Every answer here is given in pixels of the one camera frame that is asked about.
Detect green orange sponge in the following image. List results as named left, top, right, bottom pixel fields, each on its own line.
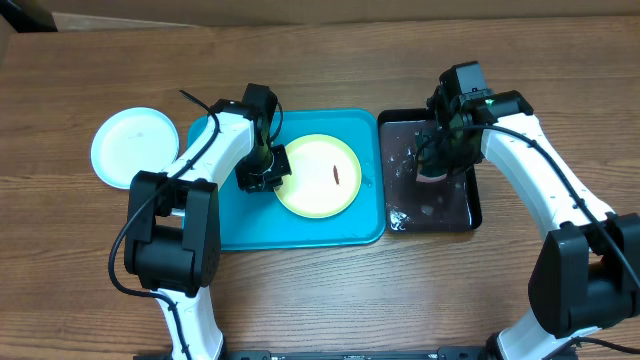
left=416, top=168, right=447, bottom=183

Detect yellow plate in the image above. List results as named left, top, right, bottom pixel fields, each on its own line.
left=276, top=134, right=362, bottom=219

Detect light blue plate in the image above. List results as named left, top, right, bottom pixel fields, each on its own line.
left=90, top=107, right=180, bottom=189

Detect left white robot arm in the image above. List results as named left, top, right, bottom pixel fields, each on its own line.
left=112, top=93, right=291, bottom=359

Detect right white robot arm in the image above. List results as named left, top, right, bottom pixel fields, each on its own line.
left=415, top=86, right=639, bottom=359

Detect teal plastic tray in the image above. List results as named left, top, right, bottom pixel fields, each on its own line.
left=219, top=109, right=386, bottom=251

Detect black rectangular tray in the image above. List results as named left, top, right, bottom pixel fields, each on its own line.
left=377, top=108, right=482, bottom=233

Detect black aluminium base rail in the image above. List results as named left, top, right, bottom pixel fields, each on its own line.
left=222, top=346, right=486, bottom=360

